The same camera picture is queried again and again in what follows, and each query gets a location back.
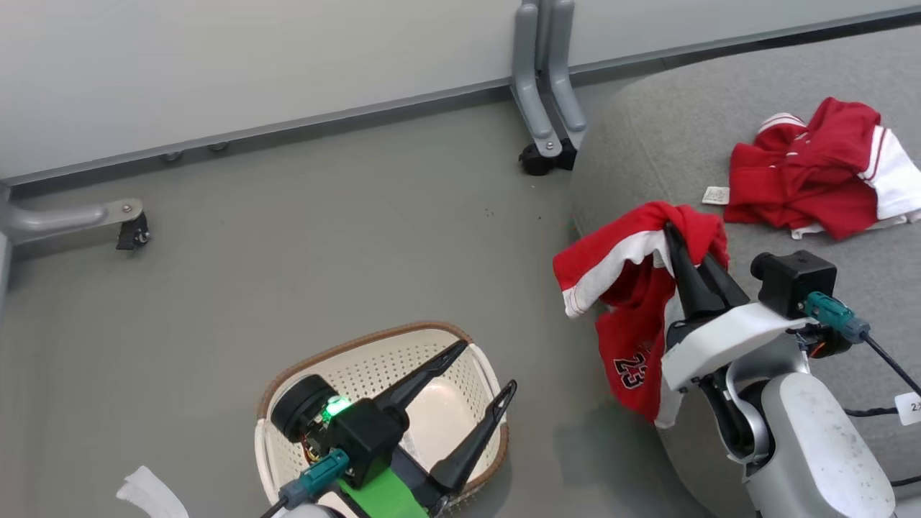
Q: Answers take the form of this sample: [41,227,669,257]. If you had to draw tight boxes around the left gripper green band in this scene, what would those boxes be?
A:
[337,340,518,518]

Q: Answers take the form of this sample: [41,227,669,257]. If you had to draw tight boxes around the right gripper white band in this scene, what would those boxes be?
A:
[661,223,811,394]

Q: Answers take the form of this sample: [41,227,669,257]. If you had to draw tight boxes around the red number 23 jersey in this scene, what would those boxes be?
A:
[552,201,730,430]

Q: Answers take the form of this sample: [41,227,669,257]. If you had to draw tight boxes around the red white jersey shirt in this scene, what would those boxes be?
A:
[722,97,921,241]

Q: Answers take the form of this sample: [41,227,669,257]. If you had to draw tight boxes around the grey fabric couch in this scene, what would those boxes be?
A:
[571,25,921,518]

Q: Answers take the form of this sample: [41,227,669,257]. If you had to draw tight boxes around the cream laundry basket brown rim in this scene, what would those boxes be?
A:
[254,322,511,518]

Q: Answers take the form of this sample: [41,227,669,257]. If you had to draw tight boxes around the right gripper black round motor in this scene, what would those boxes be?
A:
[794,322,854,361]

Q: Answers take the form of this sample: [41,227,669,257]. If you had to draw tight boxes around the gripper black round motor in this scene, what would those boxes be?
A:
[271,373,354,465]
[794,322,854,361]

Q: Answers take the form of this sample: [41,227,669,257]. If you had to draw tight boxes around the left gripper black round motor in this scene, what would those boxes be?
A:
[271,373,354,465]

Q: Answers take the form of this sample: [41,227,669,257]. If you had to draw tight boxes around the black caster large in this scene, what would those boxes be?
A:
[519,140,579,178]

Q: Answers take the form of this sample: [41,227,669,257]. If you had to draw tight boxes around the grey partition leg pair member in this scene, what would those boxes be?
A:
[512,3,564,158]
[547,0,588,153]

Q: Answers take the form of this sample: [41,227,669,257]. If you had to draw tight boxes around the black caster small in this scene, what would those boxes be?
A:
[116,212,151,251]

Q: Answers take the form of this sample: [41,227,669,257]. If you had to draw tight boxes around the single grey partition leg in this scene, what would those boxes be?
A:
[0,197,144,246]

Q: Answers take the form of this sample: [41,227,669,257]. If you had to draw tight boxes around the right black cable teal connector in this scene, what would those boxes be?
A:
[804,291,921,398]

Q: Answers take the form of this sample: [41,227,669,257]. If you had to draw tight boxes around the black cable teal connector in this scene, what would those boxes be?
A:
[804,291,921,398]
[258,449,351,518]

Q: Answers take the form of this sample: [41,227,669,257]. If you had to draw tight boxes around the left black cable teal connector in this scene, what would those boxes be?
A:
[258,449,351,518]

